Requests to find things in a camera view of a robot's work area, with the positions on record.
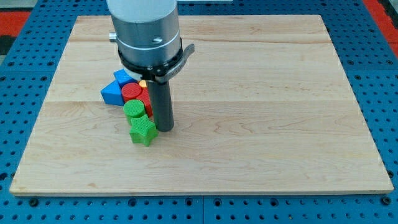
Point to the yellow block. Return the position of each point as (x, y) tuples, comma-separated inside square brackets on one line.
[(142, 83)]

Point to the black clamp with grey lever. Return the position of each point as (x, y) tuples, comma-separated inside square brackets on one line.
[(160, 73)]

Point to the green cylinder block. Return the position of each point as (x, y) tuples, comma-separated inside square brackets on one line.
[(133, 109)]

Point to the blue cube block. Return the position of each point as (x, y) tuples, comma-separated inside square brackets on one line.
[(123, 78)]

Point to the light wooden board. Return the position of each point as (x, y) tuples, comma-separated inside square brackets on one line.
[(263, 107)]

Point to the green star block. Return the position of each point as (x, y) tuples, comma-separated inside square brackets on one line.
[(142, 130)]

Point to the silver and white robot arm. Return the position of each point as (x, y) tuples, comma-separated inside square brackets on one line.
[(147, 35)]

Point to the blue triangular block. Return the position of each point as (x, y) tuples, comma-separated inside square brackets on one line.
[(111, 94)]

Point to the red block behind rod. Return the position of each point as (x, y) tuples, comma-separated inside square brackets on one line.
[(145, 98)]

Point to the red cylinder block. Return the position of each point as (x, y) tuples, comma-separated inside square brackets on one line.
[(131, 91)]

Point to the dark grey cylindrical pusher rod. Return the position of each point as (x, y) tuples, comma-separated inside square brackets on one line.
[(161, 103)]

